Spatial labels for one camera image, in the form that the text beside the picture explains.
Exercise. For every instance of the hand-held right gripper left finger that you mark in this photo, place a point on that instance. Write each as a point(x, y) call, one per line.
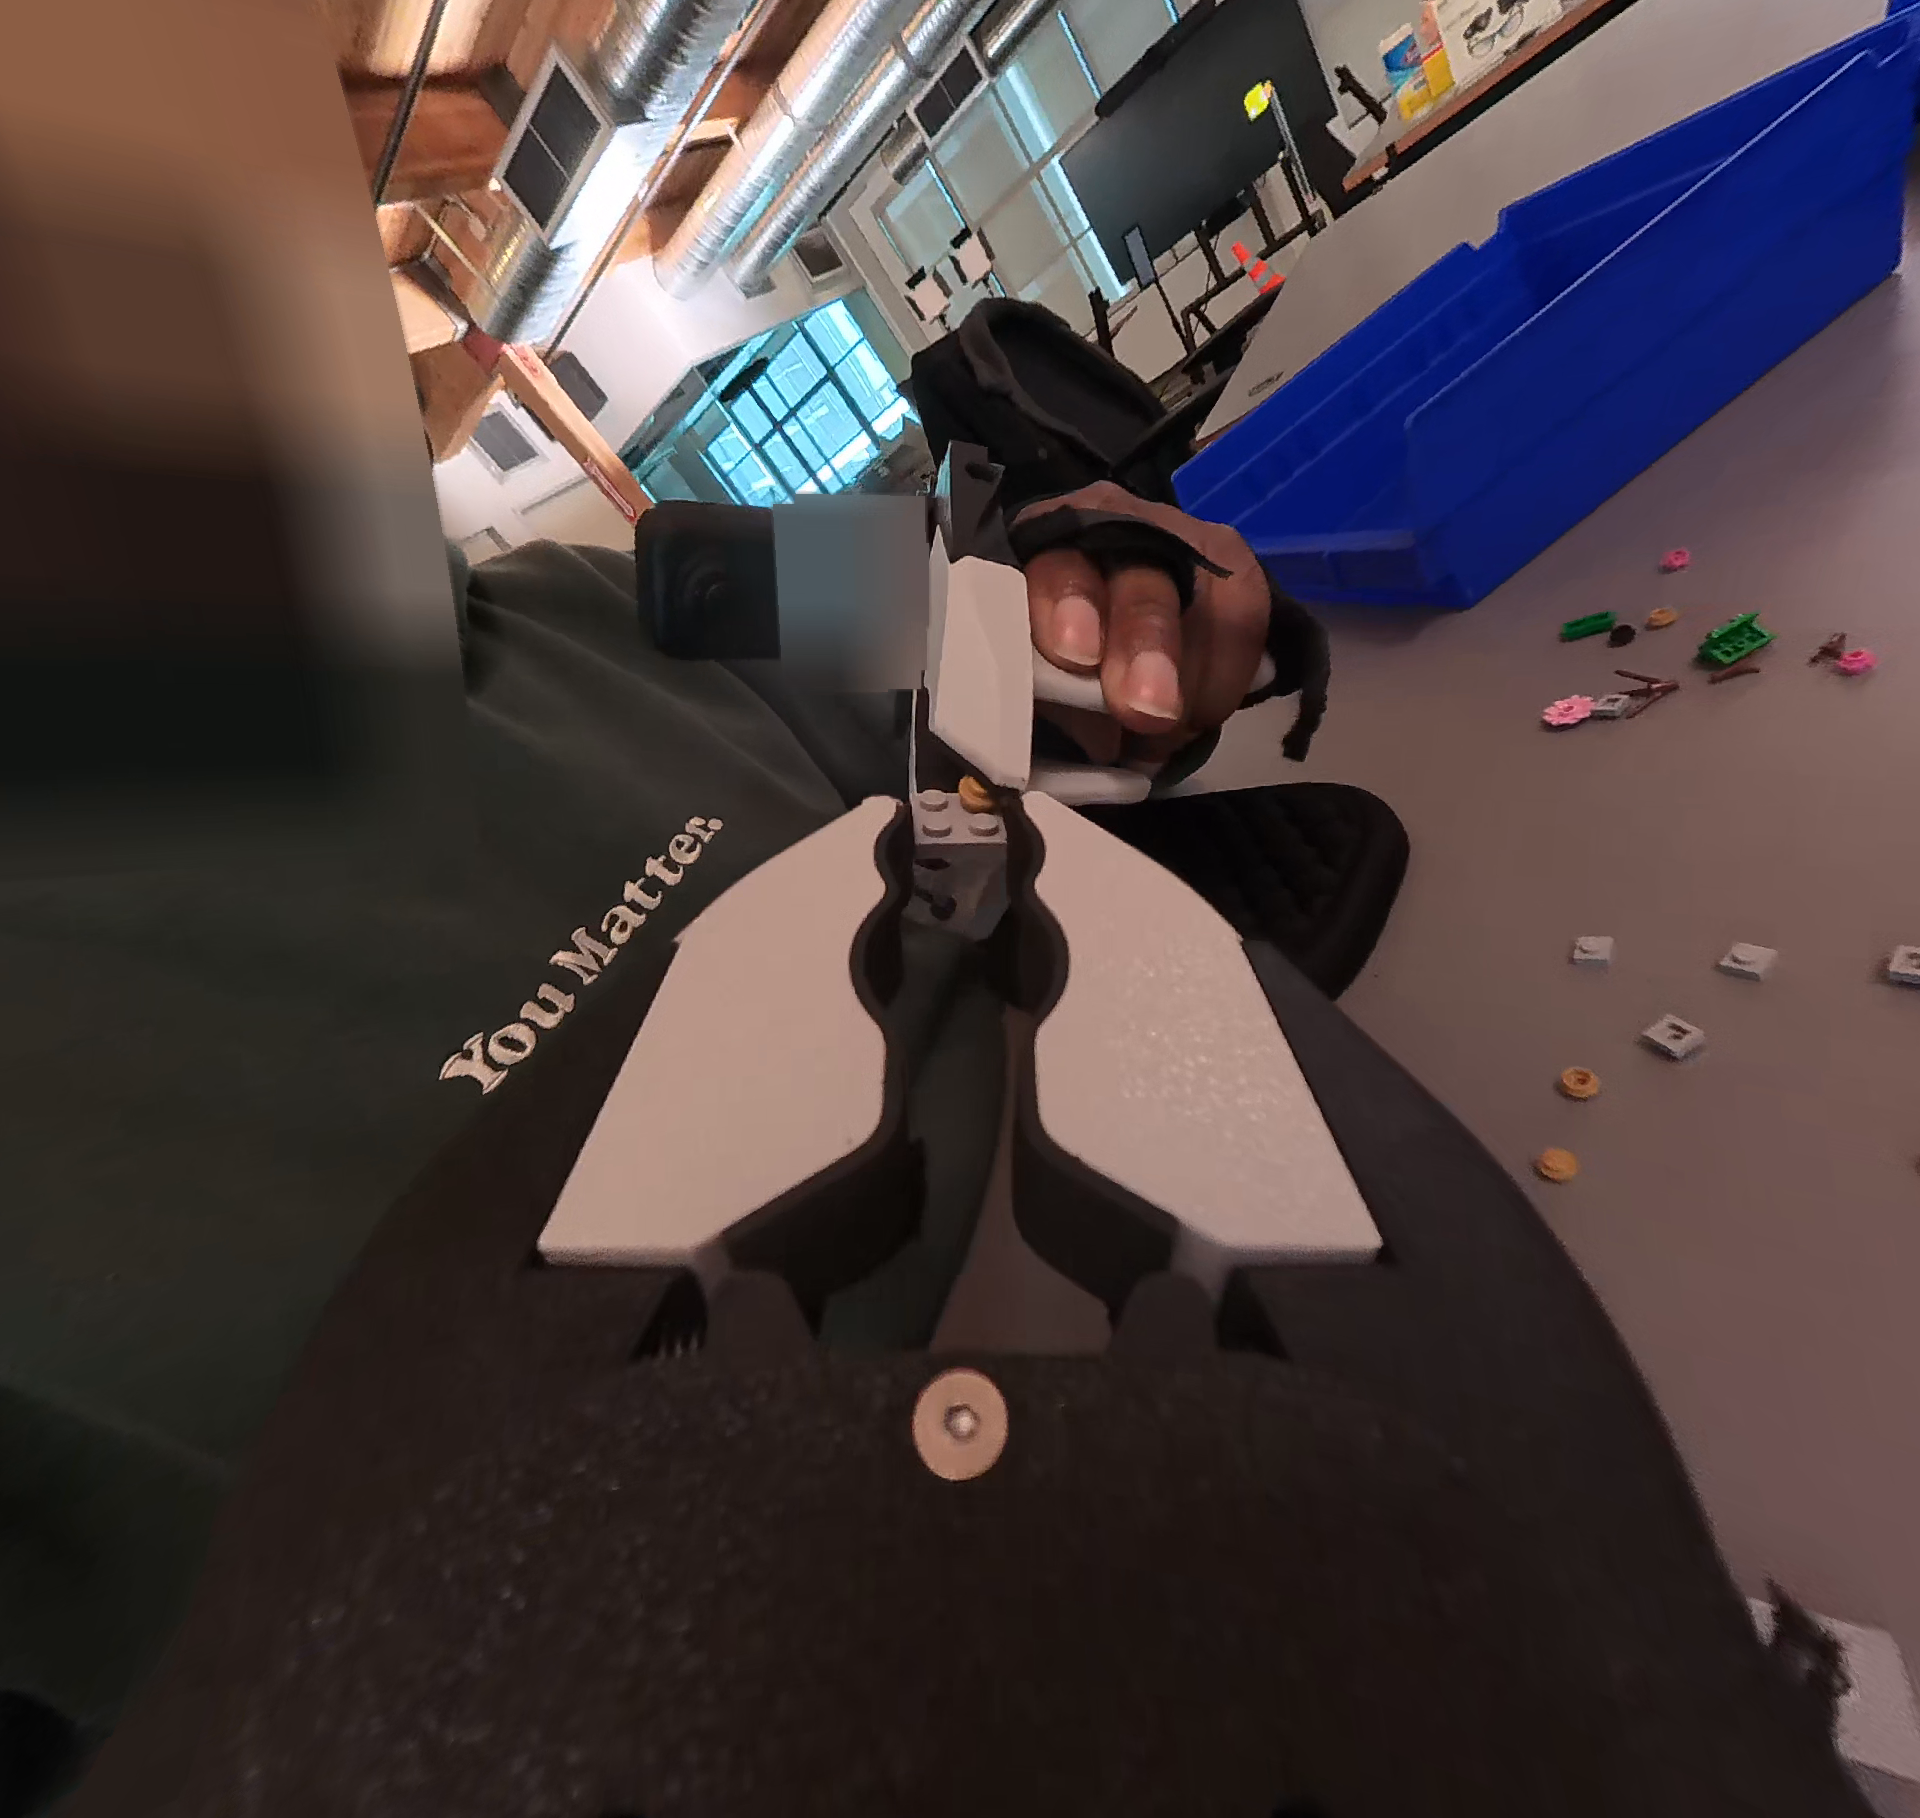
point(735, 1082)

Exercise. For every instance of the blue plastic bin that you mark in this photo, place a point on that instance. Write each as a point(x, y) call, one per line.
point(1574, 395)

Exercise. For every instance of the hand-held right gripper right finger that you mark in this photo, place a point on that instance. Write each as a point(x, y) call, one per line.
point(1200, 1082)

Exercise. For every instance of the large black wall screen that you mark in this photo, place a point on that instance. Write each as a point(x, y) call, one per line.
point(1200, 107)

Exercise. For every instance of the cluster of small loose pieces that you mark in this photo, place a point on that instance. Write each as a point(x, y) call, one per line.
point(1736, 638)

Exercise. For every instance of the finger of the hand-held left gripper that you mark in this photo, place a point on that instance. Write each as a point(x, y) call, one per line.
point(1095, 789)
point(981, 678)

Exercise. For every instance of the wooden table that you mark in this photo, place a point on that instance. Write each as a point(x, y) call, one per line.
point(1501, 95)

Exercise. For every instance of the small grey brick assembly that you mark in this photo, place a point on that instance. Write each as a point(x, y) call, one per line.
point(960, 864)

